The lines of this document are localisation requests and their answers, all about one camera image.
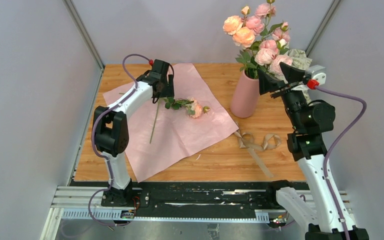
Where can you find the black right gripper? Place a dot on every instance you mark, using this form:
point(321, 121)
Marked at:
point(267, 83)

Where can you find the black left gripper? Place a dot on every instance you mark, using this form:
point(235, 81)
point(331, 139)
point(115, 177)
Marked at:
point(169, 91)

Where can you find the pink cylindrical vase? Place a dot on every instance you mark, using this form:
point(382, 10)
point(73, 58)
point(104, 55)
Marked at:
point(245, 97)

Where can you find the pink wrapping paper sheet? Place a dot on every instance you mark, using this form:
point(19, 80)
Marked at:
point(176, 136)

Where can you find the beige ribbon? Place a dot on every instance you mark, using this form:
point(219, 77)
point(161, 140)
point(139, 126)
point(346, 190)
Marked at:
point(246, 141)

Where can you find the orange rose stem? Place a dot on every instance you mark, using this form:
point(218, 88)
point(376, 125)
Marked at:
point(244, 30)

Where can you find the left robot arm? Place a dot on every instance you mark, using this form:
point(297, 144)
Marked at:
point(110, 133)

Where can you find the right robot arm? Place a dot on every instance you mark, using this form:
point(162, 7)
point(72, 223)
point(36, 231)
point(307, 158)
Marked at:
point(318, 185)

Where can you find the crumpled green patterned cloth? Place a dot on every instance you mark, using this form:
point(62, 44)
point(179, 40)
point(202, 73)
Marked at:
point(299, 59)

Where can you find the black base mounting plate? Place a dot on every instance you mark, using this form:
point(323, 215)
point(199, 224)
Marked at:
point(206, 200)

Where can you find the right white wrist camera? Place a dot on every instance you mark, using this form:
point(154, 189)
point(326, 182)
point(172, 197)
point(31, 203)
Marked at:
point(318, 73)

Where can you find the aluminium rail frame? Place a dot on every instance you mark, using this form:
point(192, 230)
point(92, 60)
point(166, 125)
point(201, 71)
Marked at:
point(83, 201)

